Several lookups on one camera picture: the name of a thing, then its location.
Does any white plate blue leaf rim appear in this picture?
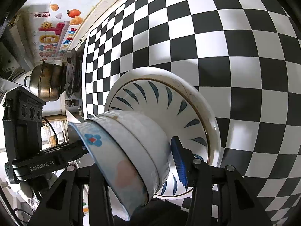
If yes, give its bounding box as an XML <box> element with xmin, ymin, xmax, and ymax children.
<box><xmin>106</xmin><ymin>79</ymin><xmax>210</xmax><ymax>197</ymax></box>

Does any black gas stove burner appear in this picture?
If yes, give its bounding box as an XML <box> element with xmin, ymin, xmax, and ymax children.
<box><xmin>64</xmin><ymin>48</ymin><xmax>83</xmax><ymax>98</ymax></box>

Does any white plate with grey pattern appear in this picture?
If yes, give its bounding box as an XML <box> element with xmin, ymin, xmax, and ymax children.
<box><xmin>104</xmin><ymin>66</ymin><xmax>221</xmax><ymax>198</ymax></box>

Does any white bowl flower pattern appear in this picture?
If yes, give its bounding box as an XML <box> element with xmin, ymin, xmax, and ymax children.
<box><xmin>67</xmin><ymin>120</ymin><xmax>148</xmax><ymax>221</ymax></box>

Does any colourful wall sticker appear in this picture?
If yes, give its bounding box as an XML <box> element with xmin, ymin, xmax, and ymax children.
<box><xmin>31</xmin><ymin>4</ymin><xmax>84</xmax><ymax>62</ymax></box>

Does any steel steamer pot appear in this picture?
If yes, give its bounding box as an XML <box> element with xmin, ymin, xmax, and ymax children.
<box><xmin>24</xmin><ymin>61</ymin><xmax>67</xmax><ymax>102</ymax></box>

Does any black white checkered mat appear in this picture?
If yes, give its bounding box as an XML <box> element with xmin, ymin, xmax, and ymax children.
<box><xmin>84</xmin><ymin>0</ymin><xmax>300</xmax><ymax>225</ymax></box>

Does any white bowl dark rim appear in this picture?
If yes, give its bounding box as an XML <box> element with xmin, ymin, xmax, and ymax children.
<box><xmin>90</xmin><ymin>110</ymin><xmax>170</xmax><ymax>197</ymax></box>

